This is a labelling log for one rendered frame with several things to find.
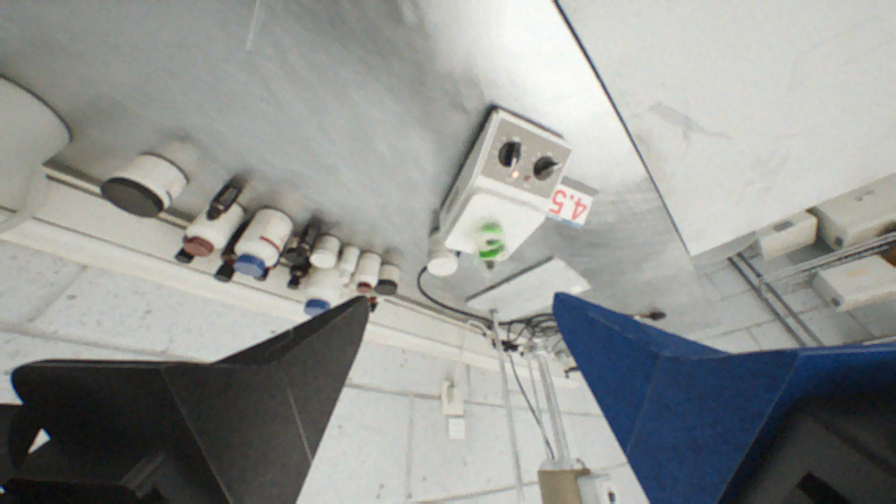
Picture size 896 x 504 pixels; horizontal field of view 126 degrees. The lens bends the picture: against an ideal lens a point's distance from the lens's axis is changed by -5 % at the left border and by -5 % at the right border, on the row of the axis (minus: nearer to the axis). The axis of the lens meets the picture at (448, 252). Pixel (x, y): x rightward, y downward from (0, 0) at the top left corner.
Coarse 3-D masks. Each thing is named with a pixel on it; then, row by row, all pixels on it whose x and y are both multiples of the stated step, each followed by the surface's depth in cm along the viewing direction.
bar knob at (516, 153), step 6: (504, 144) 32; (510, 144) 32; (516, 144) 31; (504, 150) 33; (510, 150) 32; (516, 150) 31; (498, 156) 33; (504, 156) 33; (510, 156) 32; (516, 156) 32; (504, 162) 33; (510, 162) 32; (516, 162) 32; (510, 168) 32
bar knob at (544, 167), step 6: (540, 162) 34; (546, 162) 34; (552, 162) 34; (558, 162) 33; (534, 168) 34; (540, 168) 34; (546, 168) 33; (552, 168) 33; (558, 168) 34; (534, 174) 35; (540, 174) 33; (546, 174) 34; (552, 174) 35; (540, 180) 35
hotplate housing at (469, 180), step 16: (496, 112) 32; (528, 128) 33; (480, 144) 34; (560, 144) 35; (480, 160) 33; (464, 176) 37; (480, 176) 34; (560, 176) 36; (464, 192) 36; (496, 192) 35; (512, 192) 36; (448, 208) 41; (544, 208) 38; (448, 224) 40
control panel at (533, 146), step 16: (496, 128) 32; (512, 128) 32; (496, 144) 32; (528, 144) 33; (544, 144) 34; (496, 160) 33; (528, 160) 34; (560, 160) 35; (496, 176) 34; (512, 176) 34; (528, 192) 36; (544, 192) 36
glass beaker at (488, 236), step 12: (480, 228) 35; (492, 228) 35; (504, 228) 37; (480, 240) 34; (492, 240) 33; (504, 240) 34; (480, 252) 33; (492, 252) 32; (504, 252) 32; (480, 264) 36; (492, 264) 37; (504, 264) 36; (492, 276) 36; (504, 276) 35
